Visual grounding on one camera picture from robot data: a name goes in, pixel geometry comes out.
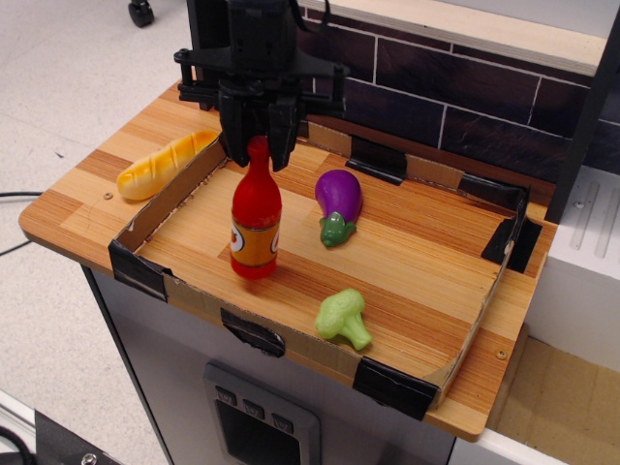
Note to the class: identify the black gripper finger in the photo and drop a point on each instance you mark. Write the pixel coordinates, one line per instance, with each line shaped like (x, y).
(234, 121)
(284, 119)

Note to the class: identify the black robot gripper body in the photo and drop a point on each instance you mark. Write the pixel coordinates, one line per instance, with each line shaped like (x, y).
(249, 48)

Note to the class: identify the red hot sauce bottle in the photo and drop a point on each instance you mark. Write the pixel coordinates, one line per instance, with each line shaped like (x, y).
(256, 214)

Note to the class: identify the cardboard fence with black tape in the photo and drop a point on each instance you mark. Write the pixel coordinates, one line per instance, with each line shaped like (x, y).
(445, 260)

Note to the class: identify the purple toy eggplant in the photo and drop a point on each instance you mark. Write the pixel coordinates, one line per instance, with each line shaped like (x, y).
(339, 196)

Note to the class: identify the black caster wheel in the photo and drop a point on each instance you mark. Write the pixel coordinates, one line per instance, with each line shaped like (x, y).
(140, 13)

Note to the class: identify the yellow toy bread loaf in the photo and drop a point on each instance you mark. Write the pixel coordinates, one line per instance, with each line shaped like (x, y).
(147, 176)

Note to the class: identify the green toy broccoli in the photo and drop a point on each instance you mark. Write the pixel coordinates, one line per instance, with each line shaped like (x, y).
(341, 315)

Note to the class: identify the grey oven control panel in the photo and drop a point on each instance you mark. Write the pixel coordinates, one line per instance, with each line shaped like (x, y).
(255, 425)

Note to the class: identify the white toy sink unit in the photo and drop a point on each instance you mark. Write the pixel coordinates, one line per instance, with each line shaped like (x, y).
(575, 307)

